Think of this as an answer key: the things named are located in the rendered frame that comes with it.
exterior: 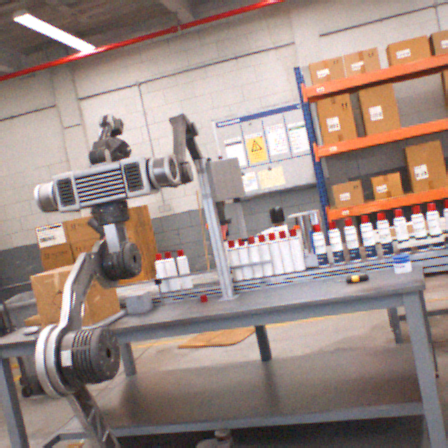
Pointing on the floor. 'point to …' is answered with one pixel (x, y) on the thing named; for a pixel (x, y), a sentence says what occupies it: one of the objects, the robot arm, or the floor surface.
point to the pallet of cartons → (74, 238)
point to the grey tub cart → (23, 306)
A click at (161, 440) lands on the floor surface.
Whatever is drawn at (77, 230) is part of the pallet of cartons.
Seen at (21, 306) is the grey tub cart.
